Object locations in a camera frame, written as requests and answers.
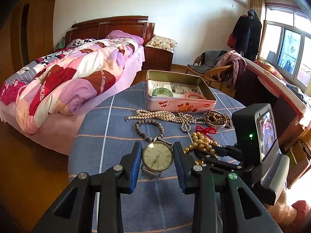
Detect gold bead necklace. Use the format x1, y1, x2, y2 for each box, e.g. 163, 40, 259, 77
183, 131, 220, 166

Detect red string cord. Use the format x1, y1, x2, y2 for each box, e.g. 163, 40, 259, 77
195, 125, 218, 141

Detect brown wooden bead bracelet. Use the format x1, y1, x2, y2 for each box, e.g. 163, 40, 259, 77
203, 110, 233, 129

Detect white pearl necklace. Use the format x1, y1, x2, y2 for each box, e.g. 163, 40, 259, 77
124, 109, 205, 134

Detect silver wrist watch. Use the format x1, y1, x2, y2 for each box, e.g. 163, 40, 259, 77
141, 137, 173, 177

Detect dark bead bracelet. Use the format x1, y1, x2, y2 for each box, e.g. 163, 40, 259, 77
134, 119, 165, 143

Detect pink plastic bangle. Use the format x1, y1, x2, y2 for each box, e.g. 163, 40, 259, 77
184, 92, 207, 100

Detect green jade bangle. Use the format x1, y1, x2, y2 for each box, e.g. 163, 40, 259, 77
152, 87, 173, 97

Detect person's hand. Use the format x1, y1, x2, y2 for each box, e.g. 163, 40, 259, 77
264, 189, 310, 232

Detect striped bedding by window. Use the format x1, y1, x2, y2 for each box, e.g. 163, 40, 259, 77
245, 59, 310, 129

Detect pink metal tin box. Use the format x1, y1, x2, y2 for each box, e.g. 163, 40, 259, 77
146, 70, 217, 113

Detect paper leaflet in tin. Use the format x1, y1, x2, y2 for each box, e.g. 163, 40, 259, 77
148, 80, 203, 98

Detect blue plaid tablecloth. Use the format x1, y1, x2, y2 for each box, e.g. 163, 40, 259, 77
67, 82, 246, 233

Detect wicker chair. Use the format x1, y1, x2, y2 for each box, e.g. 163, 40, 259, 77
186, 64, 233, 90

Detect clothes draped on chair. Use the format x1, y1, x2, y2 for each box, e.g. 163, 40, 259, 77
189, 50, 246, 88

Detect hanging dark coats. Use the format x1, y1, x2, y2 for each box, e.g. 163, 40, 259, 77
227, 9, 262, 61

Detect dark wooden nightstand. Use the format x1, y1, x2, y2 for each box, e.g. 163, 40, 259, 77
142, 46, 173, 71

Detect wooden bed with headboard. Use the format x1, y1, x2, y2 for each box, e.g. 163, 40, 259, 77
1, 16, 155, 155

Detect floral cushion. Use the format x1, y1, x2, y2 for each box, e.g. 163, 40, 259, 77
145, 35, 176, 53

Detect patchwork pink quilt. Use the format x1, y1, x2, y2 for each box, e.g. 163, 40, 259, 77
1, 38, 141, 135

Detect purple pillow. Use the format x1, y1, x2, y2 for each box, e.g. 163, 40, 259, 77
106, 30, 144, 45

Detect wooden wardrobe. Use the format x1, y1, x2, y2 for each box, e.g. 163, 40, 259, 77
1, 0, 55, 83

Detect window with frame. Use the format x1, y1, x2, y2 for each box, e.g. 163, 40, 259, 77
258, 3, 310, 91

